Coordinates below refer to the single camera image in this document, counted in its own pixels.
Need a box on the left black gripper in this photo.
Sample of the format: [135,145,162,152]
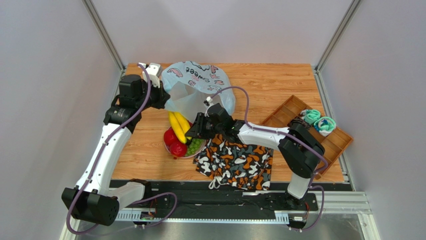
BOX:
[135,78,170,112]

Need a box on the green grape bunch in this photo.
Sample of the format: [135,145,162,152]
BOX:
[185,138,205,157]

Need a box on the yellow banana bunch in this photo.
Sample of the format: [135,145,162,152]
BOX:
[168,111,191,145]

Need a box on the light blue plastic bag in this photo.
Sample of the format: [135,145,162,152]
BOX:
[161,61,236,123]

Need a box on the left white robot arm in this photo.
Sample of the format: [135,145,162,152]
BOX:
[61,73,170,226]

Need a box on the pink plate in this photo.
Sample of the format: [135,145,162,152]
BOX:
[163,140,207,159]

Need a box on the red apple front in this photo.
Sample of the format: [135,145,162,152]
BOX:
[169,141,188,158]

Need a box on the red apple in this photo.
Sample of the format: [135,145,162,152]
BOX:
[163,128,179,147]
[169,141,188,158]

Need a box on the red apple left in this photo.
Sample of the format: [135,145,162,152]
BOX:
[163,128,179,147]

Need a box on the camouflage patterned cloth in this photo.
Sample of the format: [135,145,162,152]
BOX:
[193,135,274,191]

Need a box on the teal sock roll left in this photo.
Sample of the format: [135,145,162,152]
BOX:
[300,109,321,125]

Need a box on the teal white sock roll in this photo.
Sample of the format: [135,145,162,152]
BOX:
[313,116,337,137]

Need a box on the wooden compartment tray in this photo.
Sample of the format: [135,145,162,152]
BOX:
[260,95,353,181]

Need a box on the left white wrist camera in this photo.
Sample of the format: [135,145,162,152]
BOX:
[145,63,163,88]

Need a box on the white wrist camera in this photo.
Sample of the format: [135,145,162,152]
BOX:
[145,63,163,88]
[203,96,213,107]

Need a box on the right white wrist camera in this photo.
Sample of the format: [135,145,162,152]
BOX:
[203,96,213,107]

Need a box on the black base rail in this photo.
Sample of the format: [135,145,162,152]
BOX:
[109,179,354,222]

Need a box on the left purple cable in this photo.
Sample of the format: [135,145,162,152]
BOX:
[65,63,178,236]

